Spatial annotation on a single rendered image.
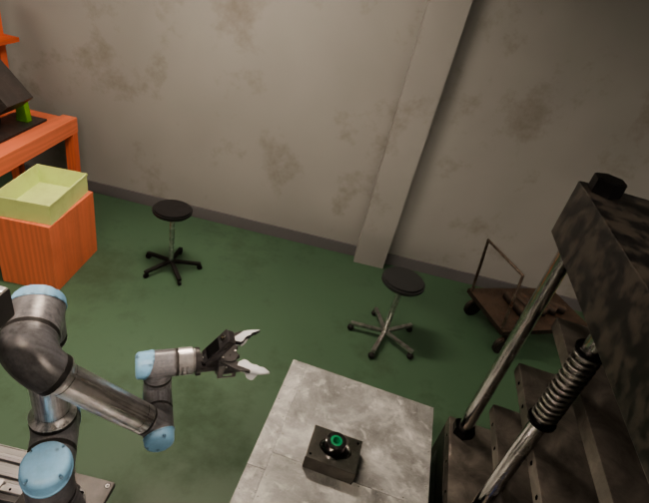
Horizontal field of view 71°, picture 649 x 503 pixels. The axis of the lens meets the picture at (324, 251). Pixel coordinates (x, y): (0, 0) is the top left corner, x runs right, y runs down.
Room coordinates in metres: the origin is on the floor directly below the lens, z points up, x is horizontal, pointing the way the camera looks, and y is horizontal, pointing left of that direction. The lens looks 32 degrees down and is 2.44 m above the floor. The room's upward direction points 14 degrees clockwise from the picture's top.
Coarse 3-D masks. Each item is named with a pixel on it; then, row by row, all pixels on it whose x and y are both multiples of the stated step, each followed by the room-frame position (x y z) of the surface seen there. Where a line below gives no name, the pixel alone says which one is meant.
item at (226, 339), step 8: (224, 336) 0.90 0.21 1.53; (232, 336) 0.90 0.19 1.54; (216, 344) 0.90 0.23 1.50; (224, 344) 0.88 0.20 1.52; (232, 344) 0.89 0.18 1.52; (208, 352) 0.89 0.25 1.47; (216, 352) 0.88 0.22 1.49; (224, 352) 0.88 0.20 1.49; (208, 360) 0.87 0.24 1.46; (216, 360) 0.88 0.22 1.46
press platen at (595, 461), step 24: (576, 336) 1.29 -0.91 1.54; (600, 384) 1.07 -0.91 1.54; (576, 408) 0.98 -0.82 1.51; (600, 408) 0.97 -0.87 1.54; (600, 432) 0.88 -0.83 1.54; (624, 432) 0.90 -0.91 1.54; (600, 456) 0.80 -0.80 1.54; (624, 456) 0.82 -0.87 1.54; (600, 480) 0.75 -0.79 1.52; (624, 480) 0.75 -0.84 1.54
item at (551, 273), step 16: (560, 256) 1.40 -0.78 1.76; (560, 272) 1.39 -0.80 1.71; (544, 288) 1.40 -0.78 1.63; (528, 304) 1.42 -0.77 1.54; (544, 304) 1.39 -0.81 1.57; (528, 320) 1.39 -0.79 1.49; (512, 336) 1.41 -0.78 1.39; (512, 352) 1.39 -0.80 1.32; (496, 368) 1.40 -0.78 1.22; (496, 384) 1.39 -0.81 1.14; (480, 400) 1.39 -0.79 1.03; (464, 416) 1.41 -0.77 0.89; (464, 432) 1.38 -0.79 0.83
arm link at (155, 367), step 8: (144, 352) 0.83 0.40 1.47; (152, 352) 0.84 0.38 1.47; (160, 352) 0.84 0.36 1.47; (168, 352) 0.85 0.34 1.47; (176, 352) 0.86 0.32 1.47; (136, 360) 0.81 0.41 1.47; (144, 360) 0.81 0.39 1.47; (152, 360) 0.82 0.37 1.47; (160, 360) 0.82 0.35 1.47; (168, 360) 0.83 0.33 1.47; (176, 360) 0.84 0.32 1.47; (136, 368) 0.79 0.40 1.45; (144, 368) 0.80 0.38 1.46; (152, 368) 0.80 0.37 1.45; (160, 368) 0.81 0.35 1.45; (168, 368) 0.82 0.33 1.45; (176, 368) 0.83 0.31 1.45; (136, 376) 0.79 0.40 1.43; (144, 376) 0.79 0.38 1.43; (152, 376) 0.80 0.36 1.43; (160, 376) 0.81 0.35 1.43; (168, 376) 0.82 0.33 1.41; (152, 384) 0.80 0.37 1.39; (160, 384) 0.81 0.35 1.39
